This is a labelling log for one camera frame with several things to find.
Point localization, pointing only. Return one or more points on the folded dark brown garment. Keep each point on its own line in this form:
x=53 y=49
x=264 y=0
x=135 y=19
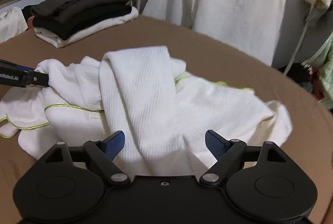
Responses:
x=66 y=17

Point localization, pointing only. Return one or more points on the white waffle knit garment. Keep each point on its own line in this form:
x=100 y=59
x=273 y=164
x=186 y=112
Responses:
x=163 y=110

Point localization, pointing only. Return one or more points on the folded cream garment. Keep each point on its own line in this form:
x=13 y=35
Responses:
x=57 y=42

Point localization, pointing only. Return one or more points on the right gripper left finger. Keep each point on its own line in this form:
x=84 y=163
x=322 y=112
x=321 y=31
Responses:
x=100 y=156

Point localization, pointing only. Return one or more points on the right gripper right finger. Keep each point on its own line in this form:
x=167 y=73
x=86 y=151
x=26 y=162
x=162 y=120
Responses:
x=228 y=154

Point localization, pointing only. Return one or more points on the green fleece garment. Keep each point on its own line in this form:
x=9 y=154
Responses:
x=323 y=62

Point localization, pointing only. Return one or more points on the white clothes on suitcase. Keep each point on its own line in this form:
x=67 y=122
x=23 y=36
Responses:
x=12 y=23

